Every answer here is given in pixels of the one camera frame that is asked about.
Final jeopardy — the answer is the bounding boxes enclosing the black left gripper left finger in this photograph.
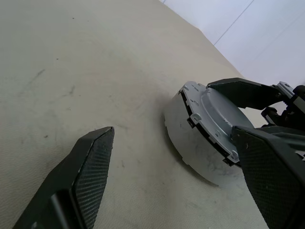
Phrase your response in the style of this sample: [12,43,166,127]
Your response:
[11,126,115,229]

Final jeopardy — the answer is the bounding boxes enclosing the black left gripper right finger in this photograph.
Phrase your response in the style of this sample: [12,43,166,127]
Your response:
[232,125,305,229]

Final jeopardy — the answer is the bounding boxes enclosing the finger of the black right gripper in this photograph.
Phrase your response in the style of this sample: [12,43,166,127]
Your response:
[206,77,286,111]

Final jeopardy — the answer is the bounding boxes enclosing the silver motor lid circuit board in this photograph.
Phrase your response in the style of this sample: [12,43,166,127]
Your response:
[180,81,255,167]

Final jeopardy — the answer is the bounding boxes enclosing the silver motor housing copper coils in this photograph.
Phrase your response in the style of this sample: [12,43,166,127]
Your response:
[163,92,243,187]

